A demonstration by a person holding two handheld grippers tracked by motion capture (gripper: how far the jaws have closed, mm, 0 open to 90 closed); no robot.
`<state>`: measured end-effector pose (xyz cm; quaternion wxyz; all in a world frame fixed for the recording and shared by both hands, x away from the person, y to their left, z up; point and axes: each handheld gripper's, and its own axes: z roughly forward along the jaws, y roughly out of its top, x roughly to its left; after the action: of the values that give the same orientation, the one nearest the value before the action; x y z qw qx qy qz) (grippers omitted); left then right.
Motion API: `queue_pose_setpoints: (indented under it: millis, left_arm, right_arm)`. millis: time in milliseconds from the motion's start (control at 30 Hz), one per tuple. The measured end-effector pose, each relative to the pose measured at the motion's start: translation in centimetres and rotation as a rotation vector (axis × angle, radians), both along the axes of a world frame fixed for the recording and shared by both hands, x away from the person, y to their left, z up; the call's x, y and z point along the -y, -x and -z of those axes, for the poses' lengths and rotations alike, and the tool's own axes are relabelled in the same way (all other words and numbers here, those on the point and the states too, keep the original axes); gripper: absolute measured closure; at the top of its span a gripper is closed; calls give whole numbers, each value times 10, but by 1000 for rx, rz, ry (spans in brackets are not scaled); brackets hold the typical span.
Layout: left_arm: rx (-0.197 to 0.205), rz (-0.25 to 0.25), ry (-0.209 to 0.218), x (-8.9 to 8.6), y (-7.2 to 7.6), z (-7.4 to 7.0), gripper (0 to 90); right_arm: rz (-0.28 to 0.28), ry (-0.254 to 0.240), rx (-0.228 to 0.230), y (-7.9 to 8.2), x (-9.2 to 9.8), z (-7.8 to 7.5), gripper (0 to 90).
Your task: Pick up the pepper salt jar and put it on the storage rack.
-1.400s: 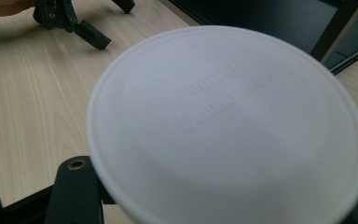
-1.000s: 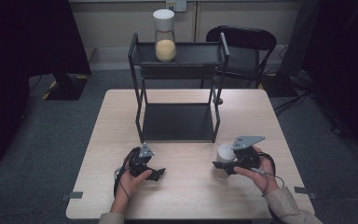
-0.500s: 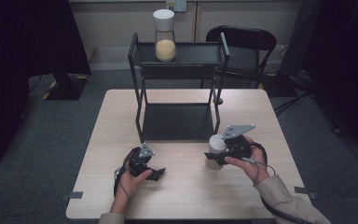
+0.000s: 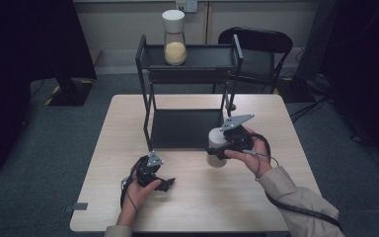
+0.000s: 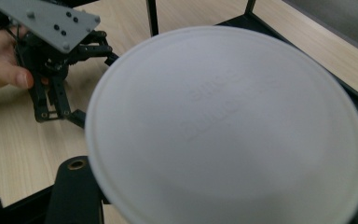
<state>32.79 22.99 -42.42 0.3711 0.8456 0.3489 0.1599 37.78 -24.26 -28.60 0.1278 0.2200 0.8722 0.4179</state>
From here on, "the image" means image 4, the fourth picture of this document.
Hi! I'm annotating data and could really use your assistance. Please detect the person's right hand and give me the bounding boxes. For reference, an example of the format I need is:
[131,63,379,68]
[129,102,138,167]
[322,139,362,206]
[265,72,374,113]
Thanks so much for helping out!
[223,126,274,179]

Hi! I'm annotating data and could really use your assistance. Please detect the white wall socket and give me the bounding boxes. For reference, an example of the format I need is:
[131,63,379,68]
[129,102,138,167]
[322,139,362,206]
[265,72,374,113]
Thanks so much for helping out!
[175,0,199,14]

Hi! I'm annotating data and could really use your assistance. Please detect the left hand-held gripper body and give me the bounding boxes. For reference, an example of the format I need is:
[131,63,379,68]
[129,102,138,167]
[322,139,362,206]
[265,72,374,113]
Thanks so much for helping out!
[135,150,165,189]

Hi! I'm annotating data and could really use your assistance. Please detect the black two-tier metal rack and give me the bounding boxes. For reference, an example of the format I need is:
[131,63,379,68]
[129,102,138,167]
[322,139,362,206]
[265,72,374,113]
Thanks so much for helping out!
[134,34,245,153]

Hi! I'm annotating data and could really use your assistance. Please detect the black stand base yellow tape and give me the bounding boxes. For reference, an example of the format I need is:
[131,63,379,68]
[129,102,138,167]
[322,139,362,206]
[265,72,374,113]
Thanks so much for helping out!
[43,76,95,108]

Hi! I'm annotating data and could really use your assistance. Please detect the grey table edge clamp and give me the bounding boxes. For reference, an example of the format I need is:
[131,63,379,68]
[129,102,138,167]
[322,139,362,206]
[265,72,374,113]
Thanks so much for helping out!
[63,202,89,213]

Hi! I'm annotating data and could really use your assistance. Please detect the black floor cables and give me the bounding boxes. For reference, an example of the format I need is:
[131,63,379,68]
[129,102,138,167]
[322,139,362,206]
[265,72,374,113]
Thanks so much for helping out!
[288,73,373,144]

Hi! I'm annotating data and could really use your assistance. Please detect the black curtain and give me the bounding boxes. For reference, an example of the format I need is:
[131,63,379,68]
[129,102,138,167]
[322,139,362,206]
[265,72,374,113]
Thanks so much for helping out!
[295,0,379,174]
[0,0,98,182]

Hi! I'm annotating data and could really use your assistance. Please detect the black folding chair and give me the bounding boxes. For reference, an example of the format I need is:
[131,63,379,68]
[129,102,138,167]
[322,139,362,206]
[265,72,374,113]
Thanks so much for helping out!
[211,27,294,95]

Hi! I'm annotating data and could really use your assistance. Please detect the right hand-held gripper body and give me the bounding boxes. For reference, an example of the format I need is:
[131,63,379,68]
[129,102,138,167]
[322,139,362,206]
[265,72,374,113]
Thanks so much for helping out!
[219,113,256,153]

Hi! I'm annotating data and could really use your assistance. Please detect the yellow-filled jar with white lid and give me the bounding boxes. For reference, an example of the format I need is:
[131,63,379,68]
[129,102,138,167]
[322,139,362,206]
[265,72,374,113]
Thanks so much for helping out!
[161,9,189,66]

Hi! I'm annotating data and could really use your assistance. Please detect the beige-filled jar with white lid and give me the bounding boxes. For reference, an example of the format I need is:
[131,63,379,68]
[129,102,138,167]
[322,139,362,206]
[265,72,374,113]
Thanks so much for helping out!
[205,126,232,169]

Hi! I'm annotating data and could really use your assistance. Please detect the person's left hand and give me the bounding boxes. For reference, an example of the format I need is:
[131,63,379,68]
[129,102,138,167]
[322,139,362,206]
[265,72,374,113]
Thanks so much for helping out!
[121,178,163,219]

